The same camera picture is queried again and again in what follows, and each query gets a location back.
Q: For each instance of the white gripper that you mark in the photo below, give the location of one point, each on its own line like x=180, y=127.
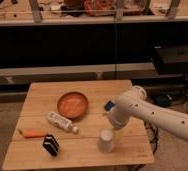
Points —
x=118, y=134

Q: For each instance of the white ceramic cup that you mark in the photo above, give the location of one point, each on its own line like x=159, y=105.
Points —
x=106, y=140

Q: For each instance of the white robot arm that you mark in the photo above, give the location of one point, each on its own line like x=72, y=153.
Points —
x=132, y=103

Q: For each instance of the black white eraser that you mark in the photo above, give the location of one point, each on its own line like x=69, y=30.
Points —
x=51, y=145

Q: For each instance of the blue sponge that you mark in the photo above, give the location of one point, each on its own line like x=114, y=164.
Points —
x=109, y=105

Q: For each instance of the orange bowl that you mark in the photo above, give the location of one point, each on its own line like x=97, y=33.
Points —
x=72, y=105

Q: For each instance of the wooden folding table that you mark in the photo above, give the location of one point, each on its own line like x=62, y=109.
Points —
x=76, y=150

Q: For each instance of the white plastic bottle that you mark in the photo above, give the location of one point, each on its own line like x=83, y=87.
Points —
x=61, y=122

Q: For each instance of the black box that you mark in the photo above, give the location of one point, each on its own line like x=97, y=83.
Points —
x=171, y=59

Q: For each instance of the long workbench shelf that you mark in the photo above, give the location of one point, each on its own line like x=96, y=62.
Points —
x=79, y=12

